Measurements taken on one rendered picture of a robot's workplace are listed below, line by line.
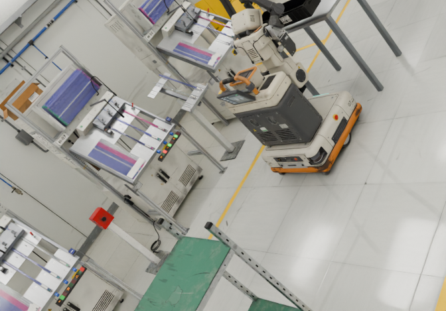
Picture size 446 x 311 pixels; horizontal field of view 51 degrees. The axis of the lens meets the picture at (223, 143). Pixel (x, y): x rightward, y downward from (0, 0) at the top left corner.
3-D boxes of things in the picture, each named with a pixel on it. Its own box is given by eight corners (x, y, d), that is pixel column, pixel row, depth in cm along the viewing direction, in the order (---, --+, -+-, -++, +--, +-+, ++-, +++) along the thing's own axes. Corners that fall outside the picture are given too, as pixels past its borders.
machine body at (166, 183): (206, 172, 491) (166, 134, 466) (172, 228, 460) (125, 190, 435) (176, 175, 543) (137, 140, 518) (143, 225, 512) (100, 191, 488)
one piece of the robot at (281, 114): (320, 155, 340) (248, 75, 306) (271, 158, 385) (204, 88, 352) (338, 121, 353) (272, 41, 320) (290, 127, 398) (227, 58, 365)
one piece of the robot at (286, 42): (291, 60, 347) (273, 38, 338) (267, 67, 370) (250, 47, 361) (300, 45, 353) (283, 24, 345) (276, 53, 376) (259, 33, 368)
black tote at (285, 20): (263, 35, 388) (254, 26, 384) (271, 21, 395) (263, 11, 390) (311, 16, 341) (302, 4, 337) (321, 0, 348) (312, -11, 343)
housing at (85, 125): (117, 102, 459) (113, 93, 446) (86, 139, 437) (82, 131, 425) (110, 99, 461) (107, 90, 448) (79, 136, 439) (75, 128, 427)
